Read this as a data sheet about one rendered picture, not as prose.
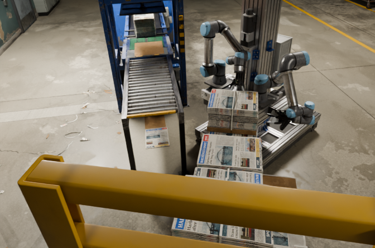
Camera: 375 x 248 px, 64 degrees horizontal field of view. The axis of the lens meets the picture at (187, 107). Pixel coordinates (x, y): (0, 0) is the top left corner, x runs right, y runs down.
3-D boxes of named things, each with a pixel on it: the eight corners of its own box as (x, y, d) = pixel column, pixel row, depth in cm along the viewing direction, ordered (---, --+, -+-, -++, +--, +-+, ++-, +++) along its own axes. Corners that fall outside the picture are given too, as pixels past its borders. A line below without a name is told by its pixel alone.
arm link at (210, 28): (217, 76, 297) (220, 22, 266) (205, 80, 291) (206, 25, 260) (211, 71, 305) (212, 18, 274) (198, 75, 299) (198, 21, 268)
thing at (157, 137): (169, 146, 352) (169, 145, 352) (145, 149, 349) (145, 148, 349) (167, 127, 383) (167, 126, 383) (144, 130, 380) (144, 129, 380)
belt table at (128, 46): (174, 61, 384) (173, 53, 379) (122, 66, 378) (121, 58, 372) (168, 42, 443) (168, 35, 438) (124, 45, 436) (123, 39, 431)
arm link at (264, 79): (251, 87, 276) (252, 74, 268) (264, 85, 279) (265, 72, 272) (257, 93, 266) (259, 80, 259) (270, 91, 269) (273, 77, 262)
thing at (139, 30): (156, 35, 438) (154, 17, 424) (135, 37, 435) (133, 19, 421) (154, 27, 470) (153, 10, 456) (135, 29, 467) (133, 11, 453)
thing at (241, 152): (260, 139, 191) (260, 137, 190) (261, 170, 167) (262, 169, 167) (203, 134, 197) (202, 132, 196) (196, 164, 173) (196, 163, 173)
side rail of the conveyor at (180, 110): (184, 122, 273) (184, 112, 267) (179, 124, 273) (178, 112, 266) (170, 63, 385) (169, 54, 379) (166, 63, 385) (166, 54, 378)
